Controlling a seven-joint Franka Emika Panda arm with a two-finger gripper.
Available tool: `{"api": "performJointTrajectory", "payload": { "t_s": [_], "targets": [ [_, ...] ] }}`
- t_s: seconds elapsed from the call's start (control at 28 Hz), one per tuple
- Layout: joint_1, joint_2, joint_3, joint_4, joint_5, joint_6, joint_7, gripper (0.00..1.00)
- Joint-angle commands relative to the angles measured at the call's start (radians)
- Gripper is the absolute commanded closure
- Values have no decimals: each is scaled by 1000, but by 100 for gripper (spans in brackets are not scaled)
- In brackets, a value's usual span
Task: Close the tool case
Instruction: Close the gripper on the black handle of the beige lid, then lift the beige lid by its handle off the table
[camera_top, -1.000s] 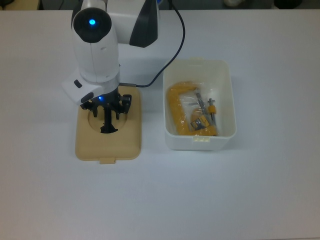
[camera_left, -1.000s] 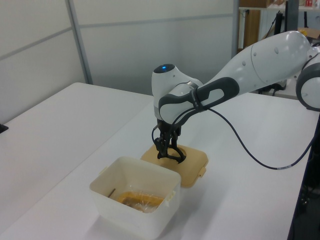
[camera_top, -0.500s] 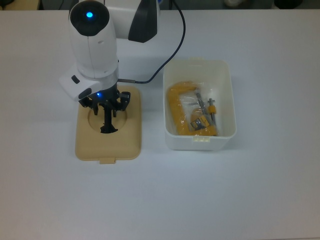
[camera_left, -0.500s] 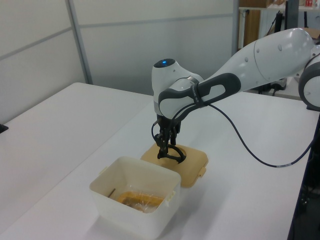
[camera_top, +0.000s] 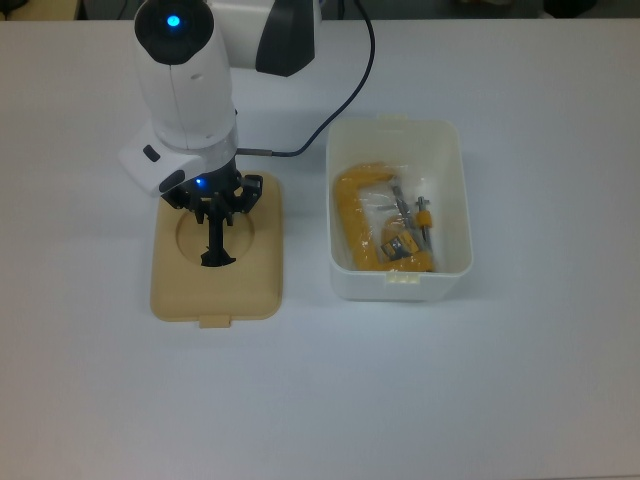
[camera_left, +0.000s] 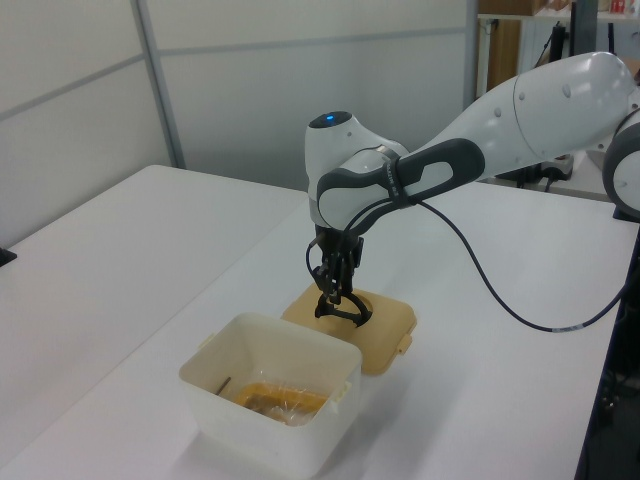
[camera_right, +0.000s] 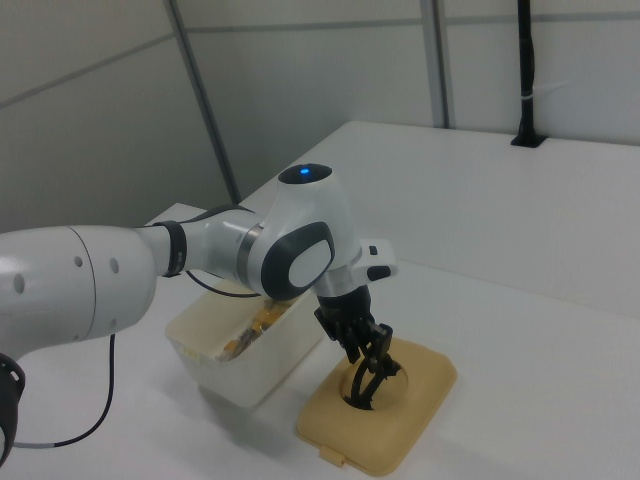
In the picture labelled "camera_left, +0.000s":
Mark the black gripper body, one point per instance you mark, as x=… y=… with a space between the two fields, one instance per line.
x=340 y=245

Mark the grey partition post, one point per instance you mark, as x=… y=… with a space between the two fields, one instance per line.
x=472 y=50

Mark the small dark nail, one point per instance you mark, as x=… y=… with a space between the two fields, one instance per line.
x=222 y=386

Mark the brown wooden board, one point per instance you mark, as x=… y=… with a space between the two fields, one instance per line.
x=502 y=55

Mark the white plastic tool case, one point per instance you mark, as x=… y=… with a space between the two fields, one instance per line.
x=280 y=450

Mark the cardboard box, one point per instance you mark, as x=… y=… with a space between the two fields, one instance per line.
x=510 y=6

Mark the white power strip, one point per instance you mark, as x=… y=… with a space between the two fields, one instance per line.
x=559 y=167

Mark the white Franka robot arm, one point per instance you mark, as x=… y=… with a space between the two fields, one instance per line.
x=550 y=100

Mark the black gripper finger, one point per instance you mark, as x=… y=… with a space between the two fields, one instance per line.
x=326 y=280
x=348 y=272

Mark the tan plastic case lid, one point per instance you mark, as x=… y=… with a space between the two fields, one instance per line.
x=380 y=345

